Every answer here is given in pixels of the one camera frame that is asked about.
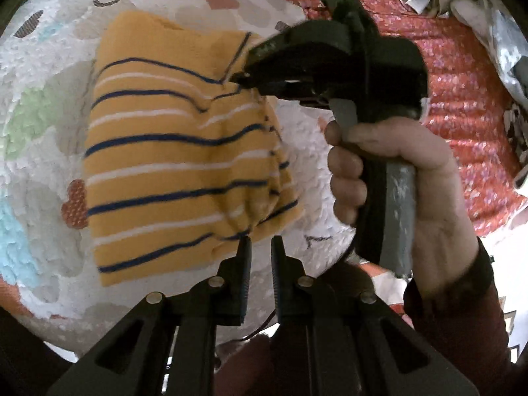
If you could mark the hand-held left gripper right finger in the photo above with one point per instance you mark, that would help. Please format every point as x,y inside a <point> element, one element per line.
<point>278,274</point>

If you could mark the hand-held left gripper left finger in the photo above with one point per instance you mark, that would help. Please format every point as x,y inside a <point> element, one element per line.
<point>244,274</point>

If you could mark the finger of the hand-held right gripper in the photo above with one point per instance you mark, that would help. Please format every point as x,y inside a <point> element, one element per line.
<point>297,45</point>
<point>280,88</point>

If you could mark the yellow striped sweater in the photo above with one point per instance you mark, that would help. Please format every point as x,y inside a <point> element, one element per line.
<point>165,161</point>

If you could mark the person's right forearm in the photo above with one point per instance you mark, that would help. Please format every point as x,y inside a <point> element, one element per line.
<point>462,330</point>

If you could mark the person's right hand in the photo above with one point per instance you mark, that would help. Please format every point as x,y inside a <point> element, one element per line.
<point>441,198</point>

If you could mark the orange floral cloth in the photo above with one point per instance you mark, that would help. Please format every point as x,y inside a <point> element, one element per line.
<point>462,90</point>

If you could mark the crumpled white grey cloth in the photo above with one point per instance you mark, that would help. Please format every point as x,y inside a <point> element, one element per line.
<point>486,12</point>

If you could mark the white heart-print quilted blanket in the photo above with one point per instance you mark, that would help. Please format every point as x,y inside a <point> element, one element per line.
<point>41,165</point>

